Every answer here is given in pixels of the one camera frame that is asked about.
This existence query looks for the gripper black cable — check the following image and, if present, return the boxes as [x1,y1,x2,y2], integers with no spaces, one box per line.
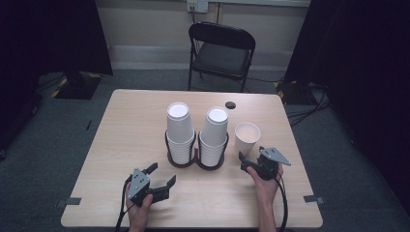
[115,175,133,232]
[274,175,289,232]

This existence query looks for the black stand base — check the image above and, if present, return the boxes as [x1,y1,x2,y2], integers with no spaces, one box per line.
[274,79,323,105]
[51,71,103,101]

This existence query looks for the black folding chair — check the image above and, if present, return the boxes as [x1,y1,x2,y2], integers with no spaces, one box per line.
[188,21,256,94]

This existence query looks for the person's right hand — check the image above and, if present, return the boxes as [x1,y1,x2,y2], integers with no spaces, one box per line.
[246,163,284,207]

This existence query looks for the black floor cables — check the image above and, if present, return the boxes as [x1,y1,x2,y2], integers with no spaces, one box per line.
[286,82,333,128]

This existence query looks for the black double cup holder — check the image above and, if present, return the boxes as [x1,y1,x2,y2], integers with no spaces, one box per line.
[164,129,230,171]

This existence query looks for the stack of white paper cups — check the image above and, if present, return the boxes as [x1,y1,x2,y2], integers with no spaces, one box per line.
[198,106,230,167]
[164,101,196,165]

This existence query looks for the single white paper cup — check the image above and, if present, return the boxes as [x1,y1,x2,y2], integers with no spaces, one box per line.
[234,121,262,160]

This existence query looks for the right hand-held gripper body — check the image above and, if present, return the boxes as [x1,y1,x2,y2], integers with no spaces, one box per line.
[241,147,292,182]

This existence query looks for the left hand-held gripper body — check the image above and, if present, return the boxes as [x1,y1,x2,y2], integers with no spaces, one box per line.
[128,167,170,208]

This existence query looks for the dark curtain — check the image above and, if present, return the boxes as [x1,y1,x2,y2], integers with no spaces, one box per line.
[0,0,114,160]
[283,0,410,216]

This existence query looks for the white wall socket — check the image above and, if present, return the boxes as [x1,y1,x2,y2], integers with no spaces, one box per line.
[187,0,210,15]

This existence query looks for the person's left hand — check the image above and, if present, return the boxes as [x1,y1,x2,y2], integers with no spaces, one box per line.
[125,186,154,226]

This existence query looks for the grey tape strip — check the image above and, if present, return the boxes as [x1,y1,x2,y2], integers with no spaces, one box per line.
[56,196,82,208]
[303,194,326,206]

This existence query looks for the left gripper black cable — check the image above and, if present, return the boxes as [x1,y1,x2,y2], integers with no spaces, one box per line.
[115,175,133,232]

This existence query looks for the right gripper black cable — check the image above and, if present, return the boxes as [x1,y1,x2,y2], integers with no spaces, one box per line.
[274,175,289,232]

